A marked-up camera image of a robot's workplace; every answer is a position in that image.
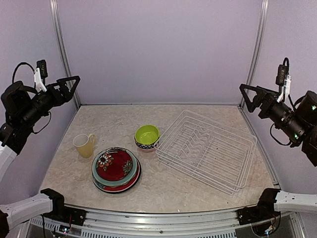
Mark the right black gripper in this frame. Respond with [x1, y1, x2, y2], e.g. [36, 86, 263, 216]
[239, 83, 308, 143]

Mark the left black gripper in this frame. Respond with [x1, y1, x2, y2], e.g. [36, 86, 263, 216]
[20, 75, 79, 127]

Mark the white wire dish rack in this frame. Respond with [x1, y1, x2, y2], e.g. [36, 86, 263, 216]
[155, 110, 257, 195]

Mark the yellow mug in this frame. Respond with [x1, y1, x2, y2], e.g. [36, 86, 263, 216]
[73, 133, 96, 158]

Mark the light teal floral plate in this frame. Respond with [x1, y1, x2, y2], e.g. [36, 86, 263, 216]
[92, 149, 138, 187]

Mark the lime green bowl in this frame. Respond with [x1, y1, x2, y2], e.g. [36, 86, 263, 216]
[135, 124, 160, 145]

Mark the blue white patterned cup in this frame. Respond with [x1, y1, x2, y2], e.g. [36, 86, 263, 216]
[134, 137, 159, 149]

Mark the pink scalloped plate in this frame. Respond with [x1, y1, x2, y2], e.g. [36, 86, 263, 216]
[92, 173, 140, 193]

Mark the black rimmed beige plate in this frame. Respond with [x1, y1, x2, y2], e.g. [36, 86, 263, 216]
[92, 160, 142, 194]

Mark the white red patterned bowl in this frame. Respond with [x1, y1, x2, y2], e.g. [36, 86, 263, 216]
[138, 148, 156, 153]

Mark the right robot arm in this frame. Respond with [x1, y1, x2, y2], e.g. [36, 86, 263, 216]
[239, 84, 317, 220]

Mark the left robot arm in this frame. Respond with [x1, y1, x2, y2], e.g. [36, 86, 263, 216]
[0, 76, 80, 238]

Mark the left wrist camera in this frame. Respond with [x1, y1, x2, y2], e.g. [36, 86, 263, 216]
[34, 59, 48, 92]

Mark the right aluminium corner post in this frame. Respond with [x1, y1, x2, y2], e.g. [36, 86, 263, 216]
[239, 0, 270, 112]

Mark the aluminium corner post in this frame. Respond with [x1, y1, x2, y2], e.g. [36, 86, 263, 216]
[49, 0, 82, 110]
[239, 0, 270, 112]

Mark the left aluminium corner post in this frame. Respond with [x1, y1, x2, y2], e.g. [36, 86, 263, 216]
[49, 0, 82, 110]

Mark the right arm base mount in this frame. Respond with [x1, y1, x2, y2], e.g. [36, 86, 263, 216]
[236, 205, 280, 225]

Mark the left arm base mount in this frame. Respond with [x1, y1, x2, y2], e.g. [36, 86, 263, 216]
[44, 206, 87, 226]

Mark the aluminium front rail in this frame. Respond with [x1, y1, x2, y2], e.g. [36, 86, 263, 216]
[23, 200, 305, 238]

